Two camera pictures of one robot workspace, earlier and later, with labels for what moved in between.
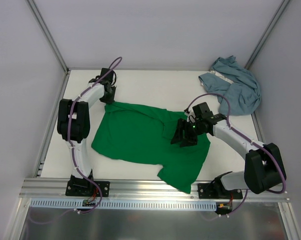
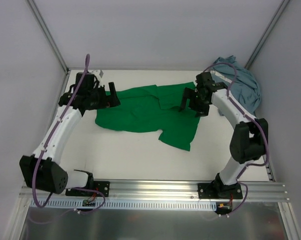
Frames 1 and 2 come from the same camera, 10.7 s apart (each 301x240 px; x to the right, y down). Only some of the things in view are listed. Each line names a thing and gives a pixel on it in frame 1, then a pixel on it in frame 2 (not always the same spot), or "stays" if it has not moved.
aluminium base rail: x=54 y=189 stays
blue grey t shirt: x=244 y=94 stays
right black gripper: x=188 y=132 -> x=194 y=100
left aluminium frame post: x=47 y=34 stays
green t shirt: x=133 y=133 -> x=152 y=108
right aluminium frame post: x=266 y=34 stays
